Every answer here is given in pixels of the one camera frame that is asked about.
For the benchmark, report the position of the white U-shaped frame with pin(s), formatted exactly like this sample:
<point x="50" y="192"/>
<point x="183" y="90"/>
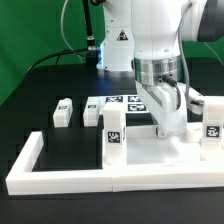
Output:
<point x="23" y="180"/>

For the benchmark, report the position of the white desk top tray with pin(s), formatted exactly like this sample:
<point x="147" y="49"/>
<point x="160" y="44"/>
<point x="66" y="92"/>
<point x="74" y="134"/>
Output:
<point x="144" y="147"/>

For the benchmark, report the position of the AprilTag marker sheet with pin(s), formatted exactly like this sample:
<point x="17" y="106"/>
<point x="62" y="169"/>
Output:
<point x="132" y="103"/>

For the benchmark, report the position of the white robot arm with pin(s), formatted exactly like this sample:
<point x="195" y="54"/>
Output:
<point x="143" y="39"/>

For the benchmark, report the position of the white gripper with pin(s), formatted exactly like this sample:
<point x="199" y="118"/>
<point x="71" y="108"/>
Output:
<point x="168" y="106"/>

